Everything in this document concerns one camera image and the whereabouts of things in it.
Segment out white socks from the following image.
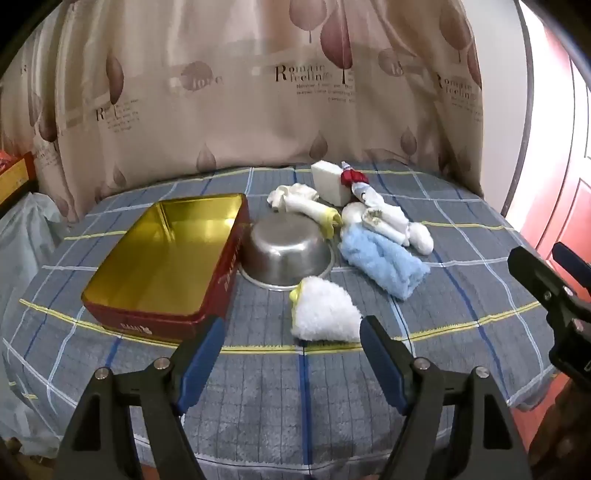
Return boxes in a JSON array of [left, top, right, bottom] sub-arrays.
[[369, 208, 435, 256]]

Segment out grey plaid bed sheet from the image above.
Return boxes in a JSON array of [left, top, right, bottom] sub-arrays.
[[0, 164, 559, 480]]

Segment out white sock with yellow cuff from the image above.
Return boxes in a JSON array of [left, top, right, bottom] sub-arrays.
[[284, 196, 343, 238]]

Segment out red and gold tin box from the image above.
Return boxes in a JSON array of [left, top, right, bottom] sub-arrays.
[[81, 193, 251, 343]]

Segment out stainless steel bowl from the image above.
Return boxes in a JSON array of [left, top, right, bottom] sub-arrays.
[[238, 215, 334, 291]]

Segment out pale blue cloth cover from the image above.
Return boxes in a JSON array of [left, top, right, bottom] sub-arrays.
[[0, 191, 65, 301]]

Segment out white rectangular block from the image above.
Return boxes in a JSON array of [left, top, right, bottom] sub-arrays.
[[311, 160, 352, 206]]

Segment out round white cloth pad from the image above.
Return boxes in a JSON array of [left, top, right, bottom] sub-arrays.
[[342, 202, 368, 227]]

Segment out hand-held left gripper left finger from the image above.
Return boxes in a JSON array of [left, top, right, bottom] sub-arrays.
[[55, 315, 227, 480]]

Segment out black curved pole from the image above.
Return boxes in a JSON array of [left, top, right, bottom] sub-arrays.
[[505, 0, 537, 217]]

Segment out light blue fluffy towel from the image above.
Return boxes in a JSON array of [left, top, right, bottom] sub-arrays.
[[339, 226, 430, 302]]

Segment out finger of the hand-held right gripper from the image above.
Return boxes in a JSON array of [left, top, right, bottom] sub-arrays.
[[507, 246, 591, 333], [551, 241, 591, 283]]

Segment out beige leaf print curtain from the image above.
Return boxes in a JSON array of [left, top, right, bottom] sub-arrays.
[[0, 0, 485, 224]]

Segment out red panelled door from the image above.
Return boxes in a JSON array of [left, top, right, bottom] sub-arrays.
[[503, 28, 591, 287]]

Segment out orange cardboard box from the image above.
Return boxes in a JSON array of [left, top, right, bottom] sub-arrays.
[[0, 150, 37, 207]]

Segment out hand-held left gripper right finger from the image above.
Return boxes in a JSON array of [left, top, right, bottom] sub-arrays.
[[359, 315, 532, 480]]

